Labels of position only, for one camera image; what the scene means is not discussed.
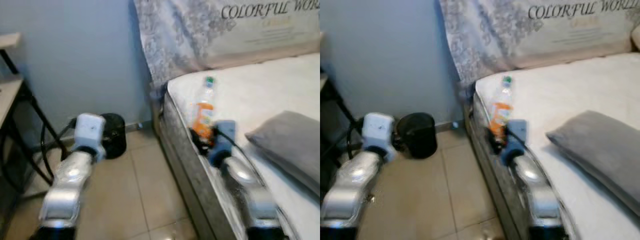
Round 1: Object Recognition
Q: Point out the plastic bottle with orange label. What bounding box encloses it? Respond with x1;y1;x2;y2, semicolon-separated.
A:
192;76;217;141
489;76;514;141

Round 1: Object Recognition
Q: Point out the grey pillow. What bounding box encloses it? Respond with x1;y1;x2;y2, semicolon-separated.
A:
546;110;640;217
245;110;321;196

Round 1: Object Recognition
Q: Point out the grey patterned bed base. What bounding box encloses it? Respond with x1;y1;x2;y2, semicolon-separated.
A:
150;82;261;240
457;82;551;240

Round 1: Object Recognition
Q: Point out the black waste bin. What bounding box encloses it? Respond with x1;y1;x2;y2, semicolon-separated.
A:
395;112;438;160
97;113;127;160

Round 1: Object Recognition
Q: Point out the printed headboard cushion with lettering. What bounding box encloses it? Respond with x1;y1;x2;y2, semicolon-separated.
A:
439;0;640;86
132;0;321;86

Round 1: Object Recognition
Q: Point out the table with black legs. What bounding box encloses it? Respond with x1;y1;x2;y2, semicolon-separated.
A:
320;70;363;196
0;32;68;201

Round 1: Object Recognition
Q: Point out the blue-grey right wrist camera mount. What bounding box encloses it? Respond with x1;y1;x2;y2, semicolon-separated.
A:
212;120;237;156
504;119;528;153

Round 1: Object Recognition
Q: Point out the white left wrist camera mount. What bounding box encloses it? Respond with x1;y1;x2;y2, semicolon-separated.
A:
74;113;107;151
361;112;397;150

